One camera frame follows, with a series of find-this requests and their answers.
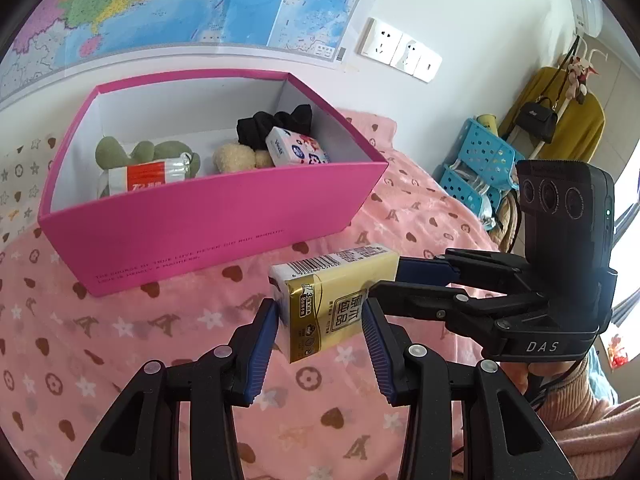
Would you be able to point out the beige plush toy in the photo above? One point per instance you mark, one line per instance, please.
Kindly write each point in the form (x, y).
(232, 157)

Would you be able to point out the colourful wall map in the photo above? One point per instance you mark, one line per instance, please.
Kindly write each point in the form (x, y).
(175, 5)

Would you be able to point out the black scrunchie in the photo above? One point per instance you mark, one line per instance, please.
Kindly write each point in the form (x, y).
(255, 127)

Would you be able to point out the yellow object on basket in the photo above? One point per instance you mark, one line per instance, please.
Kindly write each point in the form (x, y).
(486, 122)

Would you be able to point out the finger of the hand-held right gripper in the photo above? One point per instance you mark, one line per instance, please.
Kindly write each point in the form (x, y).
(430, 305)
(450, 267)

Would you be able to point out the small hanging plush toy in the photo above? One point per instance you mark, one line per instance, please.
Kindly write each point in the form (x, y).
(581, 77)

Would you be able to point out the yellow coat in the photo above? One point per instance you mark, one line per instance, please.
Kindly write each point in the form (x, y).
(575, 125)

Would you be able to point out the white air conditioner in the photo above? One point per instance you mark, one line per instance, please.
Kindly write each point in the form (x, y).
(585, 5)

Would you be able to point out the yellow tissue pack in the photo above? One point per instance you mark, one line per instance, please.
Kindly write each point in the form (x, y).
(325, 300)

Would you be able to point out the beige woven bag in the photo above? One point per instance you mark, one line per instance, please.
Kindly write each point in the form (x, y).
(510, 220)

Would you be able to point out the red ornament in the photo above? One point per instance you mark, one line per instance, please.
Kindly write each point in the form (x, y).
(619, 351)

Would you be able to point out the green plush toy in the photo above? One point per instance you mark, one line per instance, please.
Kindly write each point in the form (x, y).
(112, 152)

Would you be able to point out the pink cardboard box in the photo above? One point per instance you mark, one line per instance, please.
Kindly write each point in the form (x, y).
(200, 225)

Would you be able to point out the red and white packet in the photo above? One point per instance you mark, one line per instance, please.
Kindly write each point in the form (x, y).
(145, 175)

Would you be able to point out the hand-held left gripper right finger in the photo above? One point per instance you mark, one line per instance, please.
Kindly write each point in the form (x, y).
(380, 355)

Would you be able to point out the pink printed blanket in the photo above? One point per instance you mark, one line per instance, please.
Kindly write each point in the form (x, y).
(150, 360)

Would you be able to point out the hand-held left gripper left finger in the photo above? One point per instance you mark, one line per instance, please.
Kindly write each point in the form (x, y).
(260, 350)

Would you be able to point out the black handbag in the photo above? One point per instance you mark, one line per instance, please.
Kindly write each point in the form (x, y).
(537, 120)

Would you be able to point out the blue plastic basket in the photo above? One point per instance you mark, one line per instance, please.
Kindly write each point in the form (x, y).
(462, 190)
(485, 155)

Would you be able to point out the person's right hand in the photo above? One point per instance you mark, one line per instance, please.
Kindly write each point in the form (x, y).
(527, 375)

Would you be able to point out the white wall socket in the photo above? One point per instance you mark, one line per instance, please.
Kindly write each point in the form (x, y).
(379, 39)
(410, 55)

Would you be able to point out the light blue cloth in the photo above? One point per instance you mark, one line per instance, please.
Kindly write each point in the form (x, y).
(602, 375)

